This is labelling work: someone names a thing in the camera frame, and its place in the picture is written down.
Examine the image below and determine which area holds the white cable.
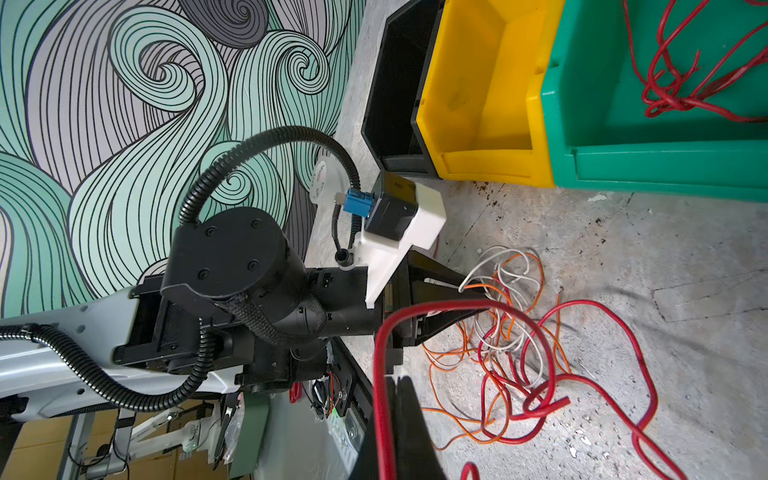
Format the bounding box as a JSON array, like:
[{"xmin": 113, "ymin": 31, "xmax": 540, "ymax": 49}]
[{"xmin": 458, "ymin": 244, "xmax": 547, "ymax": 400}]

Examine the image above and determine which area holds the red cable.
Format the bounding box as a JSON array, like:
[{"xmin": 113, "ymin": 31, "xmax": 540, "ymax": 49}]
[
  {"xmin": 620, "ymin": 0, "xmax": 768, "ymax": 124},
  {"xmin": 371, "ymin": 298, "xmax": 688, "ymax": 480}
]

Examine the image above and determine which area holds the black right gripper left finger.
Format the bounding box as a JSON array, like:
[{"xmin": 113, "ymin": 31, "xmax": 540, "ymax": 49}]
[{"xmin": 349, "ymin": 377, "xmax": 397, "ymax": 480}]

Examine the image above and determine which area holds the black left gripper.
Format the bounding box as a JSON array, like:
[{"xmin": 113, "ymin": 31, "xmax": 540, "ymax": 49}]
[{"xmin": 305, "ymin": 251, "xmax": 499, "ymax": 397}]

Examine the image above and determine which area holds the yellow plastic bin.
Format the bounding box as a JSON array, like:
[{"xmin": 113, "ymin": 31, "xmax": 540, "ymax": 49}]
[{"xmin": 416, "ymin": 0, "xmax": 565, "ymax": 188}]

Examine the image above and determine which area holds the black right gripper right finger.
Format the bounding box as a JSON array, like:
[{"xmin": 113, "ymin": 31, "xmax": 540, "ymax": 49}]
[{"xmin": 395, "ymin": 376, "xmax": 445, "ymax": 480}]

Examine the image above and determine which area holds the green plastic bin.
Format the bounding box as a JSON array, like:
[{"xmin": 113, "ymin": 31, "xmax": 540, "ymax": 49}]
[{"xmin": 542, "ymin": 1, "xmax": 767, "ymax": 202}]

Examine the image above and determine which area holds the red cable in green bin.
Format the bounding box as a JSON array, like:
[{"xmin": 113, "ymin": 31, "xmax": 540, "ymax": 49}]
[{"xmin": 620, "ymin": 0, "xmax": 768, "ymax": 124}]

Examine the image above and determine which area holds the black plastic bin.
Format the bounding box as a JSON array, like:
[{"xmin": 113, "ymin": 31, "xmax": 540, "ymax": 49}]
[{"xmin": 361, "ymin": 0, "xmax": 445, "ymax": 178}]

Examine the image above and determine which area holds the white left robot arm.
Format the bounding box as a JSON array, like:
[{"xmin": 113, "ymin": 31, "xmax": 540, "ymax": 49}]
[{"xmin": 1, "ymin": 126, "xmax": 471, "ymax": 423}]

